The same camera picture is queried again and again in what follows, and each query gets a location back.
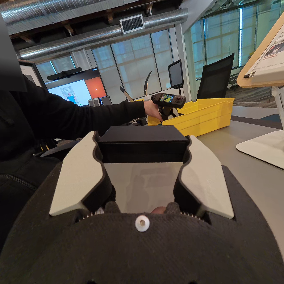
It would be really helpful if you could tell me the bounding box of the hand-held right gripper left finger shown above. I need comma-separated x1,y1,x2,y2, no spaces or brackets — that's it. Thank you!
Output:
49,131,116,217

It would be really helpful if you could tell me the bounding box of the black-tipped wooden stick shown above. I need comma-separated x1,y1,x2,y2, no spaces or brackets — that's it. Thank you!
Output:
120,85,134,102

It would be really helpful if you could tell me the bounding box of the white board stand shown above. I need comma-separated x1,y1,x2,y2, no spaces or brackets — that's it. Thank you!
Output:
236,85,284,170

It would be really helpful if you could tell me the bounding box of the person's dark clothed body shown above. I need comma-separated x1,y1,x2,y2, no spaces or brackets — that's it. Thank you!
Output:
0,75,67,253

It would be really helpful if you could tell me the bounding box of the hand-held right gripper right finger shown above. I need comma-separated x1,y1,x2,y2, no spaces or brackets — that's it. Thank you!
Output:
174,135,235,219

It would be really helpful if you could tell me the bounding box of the black video conference bar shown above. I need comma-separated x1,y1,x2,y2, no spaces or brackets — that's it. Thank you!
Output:
47,68,82,81

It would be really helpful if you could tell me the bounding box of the person's left forearm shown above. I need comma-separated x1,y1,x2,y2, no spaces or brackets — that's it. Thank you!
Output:
44,89,146,139

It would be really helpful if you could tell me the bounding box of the black framed sign panel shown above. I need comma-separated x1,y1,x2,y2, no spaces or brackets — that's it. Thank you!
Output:
19,60,48,89

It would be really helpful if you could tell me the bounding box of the tilted wooden board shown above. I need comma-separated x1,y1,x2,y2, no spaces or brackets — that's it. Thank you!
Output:
237,13,284,88

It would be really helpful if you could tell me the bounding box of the black mesh office chair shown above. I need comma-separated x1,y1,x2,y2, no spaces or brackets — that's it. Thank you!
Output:
196,53,235,101

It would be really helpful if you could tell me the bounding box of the white printed panel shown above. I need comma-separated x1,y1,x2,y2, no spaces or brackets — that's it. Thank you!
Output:
244,31,284,83

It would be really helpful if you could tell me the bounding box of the person's left hand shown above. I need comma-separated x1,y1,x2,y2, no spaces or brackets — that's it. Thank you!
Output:
144,100,163,122

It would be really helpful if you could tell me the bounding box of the wall television screen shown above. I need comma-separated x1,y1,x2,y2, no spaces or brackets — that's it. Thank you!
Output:
44,67,108,107

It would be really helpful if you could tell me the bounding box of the black monitor on stand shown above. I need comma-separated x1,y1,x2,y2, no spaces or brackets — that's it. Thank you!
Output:
168,59,184,96

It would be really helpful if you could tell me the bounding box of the silver ventilation duct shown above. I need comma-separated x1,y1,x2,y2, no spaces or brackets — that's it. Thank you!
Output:
0,0,156,25
20,8,189,60

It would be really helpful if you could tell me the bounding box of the black box device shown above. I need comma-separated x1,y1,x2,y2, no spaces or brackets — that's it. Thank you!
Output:
98,126,188,163

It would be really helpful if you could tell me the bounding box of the white ceiling air vent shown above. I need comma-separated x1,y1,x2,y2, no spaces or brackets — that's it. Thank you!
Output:
119,14,145,34

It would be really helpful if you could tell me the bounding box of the yellow plastic bin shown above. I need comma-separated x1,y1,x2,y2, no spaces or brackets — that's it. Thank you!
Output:
147,98,235,137

